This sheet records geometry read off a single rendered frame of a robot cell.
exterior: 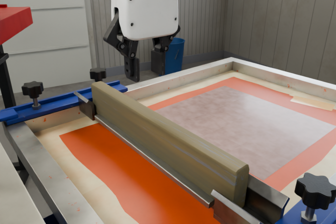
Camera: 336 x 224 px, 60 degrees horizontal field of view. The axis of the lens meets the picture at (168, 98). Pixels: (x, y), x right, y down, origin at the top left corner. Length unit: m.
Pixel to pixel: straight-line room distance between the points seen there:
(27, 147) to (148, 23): 0.33
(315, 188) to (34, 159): 0.44
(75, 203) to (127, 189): 0.10
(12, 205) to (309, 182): 0.35
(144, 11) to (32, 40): 3.19
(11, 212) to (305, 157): 0.51
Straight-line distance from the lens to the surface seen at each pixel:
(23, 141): 0.63
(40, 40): 3.60
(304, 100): 0.90
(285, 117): 0.78
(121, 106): 0.57
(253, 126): 0.72
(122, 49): 0.45
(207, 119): 0.72
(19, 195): 0.42
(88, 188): 0.53
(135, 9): 0.43
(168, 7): 0.46
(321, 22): 3.58
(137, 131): 0.54
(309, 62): 3.69
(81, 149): 0.63
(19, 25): 1.61
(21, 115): 0.71
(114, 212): 0.48
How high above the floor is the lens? 1.29
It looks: 24 degrees down
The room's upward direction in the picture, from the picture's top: straight up
